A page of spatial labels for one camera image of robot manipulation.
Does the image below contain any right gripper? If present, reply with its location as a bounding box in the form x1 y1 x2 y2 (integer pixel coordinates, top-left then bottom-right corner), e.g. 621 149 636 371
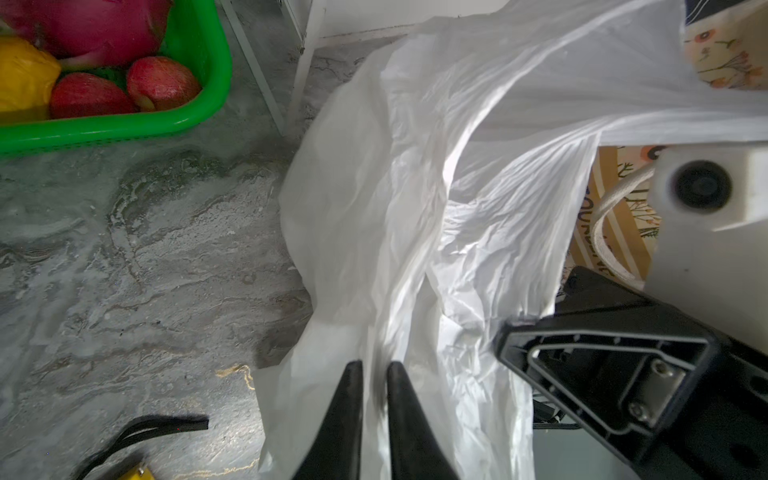
494 267 767 479

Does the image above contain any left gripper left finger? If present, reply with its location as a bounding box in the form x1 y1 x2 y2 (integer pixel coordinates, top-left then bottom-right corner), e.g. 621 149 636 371
292 360 364 480

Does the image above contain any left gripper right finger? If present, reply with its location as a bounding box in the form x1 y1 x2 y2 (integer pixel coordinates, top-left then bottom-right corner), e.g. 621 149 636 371
386 361 458 480

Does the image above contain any white plastic grocery bag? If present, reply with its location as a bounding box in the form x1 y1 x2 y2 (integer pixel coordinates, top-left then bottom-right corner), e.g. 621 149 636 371
255 1 767 479

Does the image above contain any yellow tape measure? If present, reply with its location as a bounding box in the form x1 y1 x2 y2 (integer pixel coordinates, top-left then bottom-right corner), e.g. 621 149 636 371
72 415 210 480

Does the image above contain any red apple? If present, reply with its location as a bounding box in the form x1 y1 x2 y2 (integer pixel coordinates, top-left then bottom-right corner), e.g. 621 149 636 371
126 56 202 112

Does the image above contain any right green basket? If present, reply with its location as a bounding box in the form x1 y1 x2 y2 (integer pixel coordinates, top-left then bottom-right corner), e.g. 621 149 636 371
1 0 232 160

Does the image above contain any pink dragon fruit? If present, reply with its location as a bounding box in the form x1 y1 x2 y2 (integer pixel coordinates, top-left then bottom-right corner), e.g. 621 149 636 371
1 0 174 70

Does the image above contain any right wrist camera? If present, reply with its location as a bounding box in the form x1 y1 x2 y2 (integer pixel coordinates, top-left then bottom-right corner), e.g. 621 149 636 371
590 140 768 355

